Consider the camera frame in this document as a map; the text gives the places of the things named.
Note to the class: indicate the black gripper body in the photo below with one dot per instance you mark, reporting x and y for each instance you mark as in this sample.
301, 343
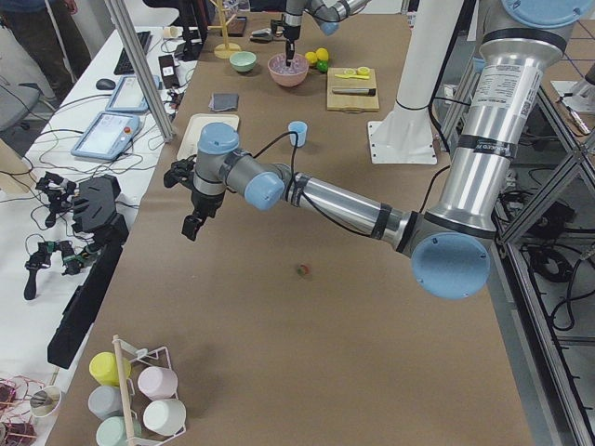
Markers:
292, 31
206, 202

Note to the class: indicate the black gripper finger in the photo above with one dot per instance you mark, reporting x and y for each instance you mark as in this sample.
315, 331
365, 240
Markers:
289, 52
191, 226

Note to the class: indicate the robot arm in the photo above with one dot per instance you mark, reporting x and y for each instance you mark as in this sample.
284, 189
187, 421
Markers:
448, 244
327, 14

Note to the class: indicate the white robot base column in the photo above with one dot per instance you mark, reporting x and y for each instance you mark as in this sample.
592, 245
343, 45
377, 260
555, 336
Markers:
405, 134

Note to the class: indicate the clear ice cubes pile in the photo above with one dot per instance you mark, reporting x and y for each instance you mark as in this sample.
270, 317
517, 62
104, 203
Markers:
297, 65

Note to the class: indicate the steel ice scoop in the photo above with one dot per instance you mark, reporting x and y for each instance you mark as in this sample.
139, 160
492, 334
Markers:
262, 36

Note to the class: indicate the wooden cup tree stand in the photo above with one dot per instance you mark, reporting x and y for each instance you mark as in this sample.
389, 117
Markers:
226, 15

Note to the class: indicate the light blue plastic cup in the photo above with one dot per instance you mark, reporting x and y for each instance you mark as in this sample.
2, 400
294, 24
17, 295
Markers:
298, 133

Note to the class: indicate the pink cup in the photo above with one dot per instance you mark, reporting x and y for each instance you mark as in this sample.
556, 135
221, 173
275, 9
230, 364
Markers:
158, 383

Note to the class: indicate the yellow cup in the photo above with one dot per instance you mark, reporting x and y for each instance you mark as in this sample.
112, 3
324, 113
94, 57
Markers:
103, 369

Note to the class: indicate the white cup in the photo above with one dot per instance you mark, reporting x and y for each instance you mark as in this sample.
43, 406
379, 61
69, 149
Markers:
165, 417

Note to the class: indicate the grey cup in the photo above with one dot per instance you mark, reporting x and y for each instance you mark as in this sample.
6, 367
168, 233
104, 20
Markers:
105, 402

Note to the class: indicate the mint green cup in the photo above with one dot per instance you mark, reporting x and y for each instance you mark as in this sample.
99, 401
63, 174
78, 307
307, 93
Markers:
112, 432

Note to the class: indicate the paper cup with whisk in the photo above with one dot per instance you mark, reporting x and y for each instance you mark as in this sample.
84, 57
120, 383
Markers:
45, 404

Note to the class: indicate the yellow lemon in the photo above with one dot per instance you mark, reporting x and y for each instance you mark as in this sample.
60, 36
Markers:
322, 54
311, 57

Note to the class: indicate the pink bowl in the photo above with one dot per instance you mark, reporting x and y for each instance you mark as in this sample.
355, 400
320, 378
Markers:
287, 80

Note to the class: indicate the green lime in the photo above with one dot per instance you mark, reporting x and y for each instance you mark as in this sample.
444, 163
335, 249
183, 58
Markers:
321, 66

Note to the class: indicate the mint green bowl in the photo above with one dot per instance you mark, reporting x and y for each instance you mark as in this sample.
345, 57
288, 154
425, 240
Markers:
243, 61

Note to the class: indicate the yellow plastic knife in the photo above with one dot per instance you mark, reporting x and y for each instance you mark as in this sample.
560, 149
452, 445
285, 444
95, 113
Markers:
351, 74

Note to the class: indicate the wooden cutting board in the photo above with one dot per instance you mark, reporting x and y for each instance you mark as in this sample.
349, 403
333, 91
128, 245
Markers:
342, 103

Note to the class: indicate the grey folded cloth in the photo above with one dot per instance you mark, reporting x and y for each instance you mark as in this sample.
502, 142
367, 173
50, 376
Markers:
223, 102

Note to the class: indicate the red strawberry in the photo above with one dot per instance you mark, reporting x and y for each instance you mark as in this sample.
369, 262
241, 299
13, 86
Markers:
303, 270

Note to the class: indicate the blue teach pendant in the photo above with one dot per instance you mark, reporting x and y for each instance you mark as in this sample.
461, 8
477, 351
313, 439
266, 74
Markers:
127, 97
107, 137

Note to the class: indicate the black computer mouse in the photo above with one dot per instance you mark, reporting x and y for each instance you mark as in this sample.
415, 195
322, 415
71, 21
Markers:
105, 84

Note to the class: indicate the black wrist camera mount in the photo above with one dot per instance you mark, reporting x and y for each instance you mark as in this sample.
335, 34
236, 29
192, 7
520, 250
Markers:
180, 172

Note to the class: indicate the black handled knife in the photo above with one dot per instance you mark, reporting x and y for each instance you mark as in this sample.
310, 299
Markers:
354, 91

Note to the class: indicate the aluminium frame post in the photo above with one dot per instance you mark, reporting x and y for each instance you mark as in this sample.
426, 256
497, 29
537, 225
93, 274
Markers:
128, 35

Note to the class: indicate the white wire cup rack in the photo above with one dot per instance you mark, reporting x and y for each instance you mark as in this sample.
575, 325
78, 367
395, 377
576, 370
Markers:
131, 361

